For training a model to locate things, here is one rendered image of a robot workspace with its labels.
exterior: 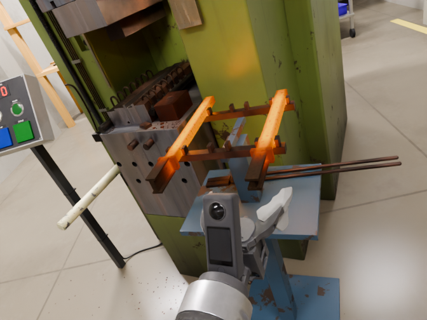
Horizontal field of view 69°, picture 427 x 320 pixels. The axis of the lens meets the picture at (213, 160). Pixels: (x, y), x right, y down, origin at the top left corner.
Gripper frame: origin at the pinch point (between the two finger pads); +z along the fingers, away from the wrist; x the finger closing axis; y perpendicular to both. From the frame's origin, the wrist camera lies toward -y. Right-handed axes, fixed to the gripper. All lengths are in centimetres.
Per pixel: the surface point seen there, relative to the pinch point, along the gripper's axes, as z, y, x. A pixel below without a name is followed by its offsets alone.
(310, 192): 30.1, 28.8, 4.3
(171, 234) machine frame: 44, 63, -67
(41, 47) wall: 356, -19, -424
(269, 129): 21.8, 1.5, 0.0
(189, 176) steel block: 41, 27, -41
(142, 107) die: 48, 0, -52
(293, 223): 18.0, 28.7, 0.7
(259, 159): 9.5, 1.1, 0.0
